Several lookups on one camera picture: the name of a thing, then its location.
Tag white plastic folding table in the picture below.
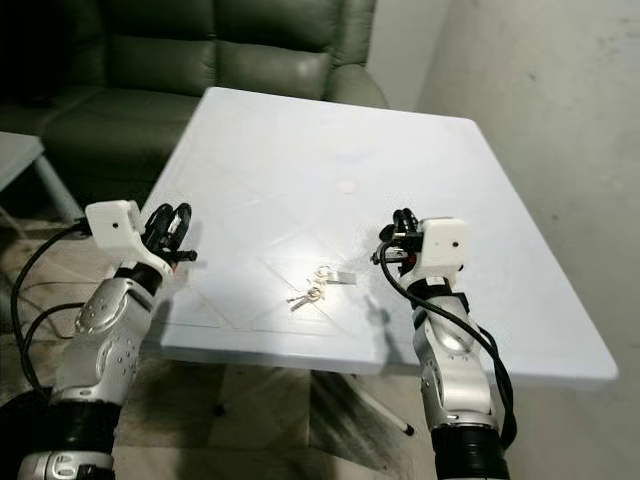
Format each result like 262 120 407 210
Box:
155 84 620 390

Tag silver key bunch with tag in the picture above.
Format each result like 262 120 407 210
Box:
286 264 360 310

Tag small grey side table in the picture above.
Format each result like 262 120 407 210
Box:
0 131 84 224

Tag white table leg black foot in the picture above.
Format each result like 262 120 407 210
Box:
308 372 415 438

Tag dark green leather sofa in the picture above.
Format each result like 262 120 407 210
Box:
0 0 390 209

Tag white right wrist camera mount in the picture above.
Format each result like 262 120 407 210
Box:
415 218 472 282

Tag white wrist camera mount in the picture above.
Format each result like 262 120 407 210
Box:
85 200 170 282
415 218 472 282

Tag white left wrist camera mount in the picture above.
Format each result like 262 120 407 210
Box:
85 200 170 282

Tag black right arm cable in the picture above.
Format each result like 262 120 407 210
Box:
378 255 519 448

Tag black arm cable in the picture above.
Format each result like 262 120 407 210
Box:
378 255 519 448
21 300 92 373
9 221 90 397

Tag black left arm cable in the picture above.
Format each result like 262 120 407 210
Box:
21 300 92 373
9 221 90 397

